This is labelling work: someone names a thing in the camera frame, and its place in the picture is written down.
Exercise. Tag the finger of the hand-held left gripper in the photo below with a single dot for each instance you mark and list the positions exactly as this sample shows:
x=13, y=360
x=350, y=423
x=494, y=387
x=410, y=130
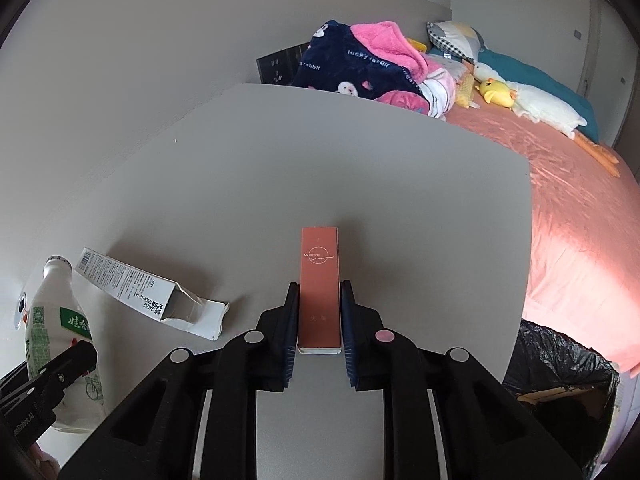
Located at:
x=12, y=377
x=70, y=360

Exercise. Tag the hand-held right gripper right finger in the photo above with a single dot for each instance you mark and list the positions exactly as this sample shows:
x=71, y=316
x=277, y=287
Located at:
x=350, y=342

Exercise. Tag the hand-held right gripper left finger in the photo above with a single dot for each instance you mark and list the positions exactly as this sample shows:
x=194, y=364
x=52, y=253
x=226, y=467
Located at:
x=287, y=342

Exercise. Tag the white milk bottle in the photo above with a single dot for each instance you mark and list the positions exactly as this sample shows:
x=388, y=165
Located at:
x=50, y=320

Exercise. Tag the pink slim box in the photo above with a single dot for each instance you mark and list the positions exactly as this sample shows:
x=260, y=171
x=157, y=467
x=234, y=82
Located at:
x=319, y=285

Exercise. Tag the white carton box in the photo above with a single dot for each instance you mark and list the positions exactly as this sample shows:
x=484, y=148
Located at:
x=135, y=285

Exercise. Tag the black bin liner bag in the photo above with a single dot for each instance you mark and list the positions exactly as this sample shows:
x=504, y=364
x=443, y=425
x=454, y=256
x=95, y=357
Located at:
x=555, y=355

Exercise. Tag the cardboard bin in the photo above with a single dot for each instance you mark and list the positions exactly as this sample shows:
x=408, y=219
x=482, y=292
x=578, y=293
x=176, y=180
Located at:
x=550, y=394

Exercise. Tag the person's left hand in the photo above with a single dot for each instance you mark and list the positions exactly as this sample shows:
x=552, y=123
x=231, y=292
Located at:
x=42, y=462

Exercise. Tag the pink bed sheet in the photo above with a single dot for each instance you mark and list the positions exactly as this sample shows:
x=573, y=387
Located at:
x=575, y=240

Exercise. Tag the white pink printed blanket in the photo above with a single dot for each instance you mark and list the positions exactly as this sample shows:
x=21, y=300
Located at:
x=440, y=90

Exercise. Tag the navy printed fleece blanket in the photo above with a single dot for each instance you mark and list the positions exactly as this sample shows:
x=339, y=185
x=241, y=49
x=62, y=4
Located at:
x=340, y=70

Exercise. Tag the yellow corn plush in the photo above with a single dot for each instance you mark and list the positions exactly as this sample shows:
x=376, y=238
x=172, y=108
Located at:
x=465, y=92

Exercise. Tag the black socket panel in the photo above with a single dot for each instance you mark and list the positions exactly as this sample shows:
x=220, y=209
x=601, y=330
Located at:
x=280, y=65

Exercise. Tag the yellow duck plush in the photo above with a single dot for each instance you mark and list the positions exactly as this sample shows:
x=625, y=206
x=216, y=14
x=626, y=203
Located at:
x=495, y=92

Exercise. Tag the pink fleece blanket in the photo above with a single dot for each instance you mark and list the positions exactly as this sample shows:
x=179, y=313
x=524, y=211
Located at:
x=385, y=45

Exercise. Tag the yellow cloth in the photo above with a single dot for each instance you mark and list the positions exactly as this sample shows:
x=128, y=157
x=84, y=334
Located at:
x=416, y=45

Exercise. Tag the white goose plush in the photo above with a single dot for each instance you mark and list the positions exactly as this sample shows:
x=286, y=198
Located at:
x=545, y=105

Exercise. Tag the plaid pillow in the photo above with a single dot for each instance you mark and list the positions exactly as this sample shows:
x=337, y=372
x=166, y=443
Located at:
x=455, y=37

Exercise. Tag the teal pillow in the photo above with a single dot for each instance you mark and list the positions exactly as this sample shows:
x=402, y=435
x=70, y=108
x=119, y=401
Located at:
x=540, y=77

